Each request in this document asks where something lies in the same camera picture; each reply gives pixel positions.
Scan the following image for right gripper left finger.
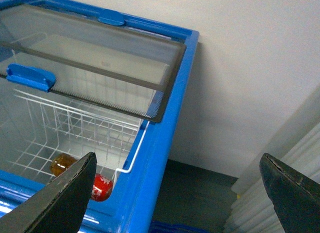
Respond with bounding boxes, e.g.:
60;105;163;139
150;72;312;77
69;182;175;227
0;152;97;233

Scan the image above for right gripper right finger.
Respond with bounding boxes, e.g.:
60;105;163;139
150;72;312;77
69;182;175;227
259;153;320;233

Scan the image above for red iced tea bottle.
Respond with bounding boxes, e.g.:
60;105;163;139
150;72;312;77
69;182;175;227
49;153;114;202

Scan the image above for white vertical blinds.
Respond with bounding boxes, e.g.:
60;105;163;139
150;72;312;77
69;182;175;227
223;90;320;233

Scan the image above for blue plastic shopping basket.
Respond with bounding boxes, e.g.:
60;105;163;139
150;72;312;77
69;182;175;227
148;221;208;233

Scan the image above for white blue chest freezer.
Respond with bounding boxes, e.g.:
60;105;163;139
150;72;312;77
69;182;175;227
0;0;199;233

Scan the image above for front sliding glass lid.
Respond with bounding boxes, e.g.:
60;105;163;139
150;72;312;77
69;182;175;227
0;4;186;123

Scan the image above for sliding glass lid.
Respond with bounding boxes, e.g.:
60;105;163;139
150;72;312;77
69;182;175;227
29;0;193;41
0;4;186;123

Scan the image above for rear sliding glass lid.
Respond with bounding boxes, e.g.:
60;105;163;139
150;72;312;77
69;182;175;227
29;0;193;41

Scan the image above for white wire freezer basket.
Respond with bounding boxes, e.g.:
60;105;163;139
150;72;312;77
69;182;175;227
0;49;156;184

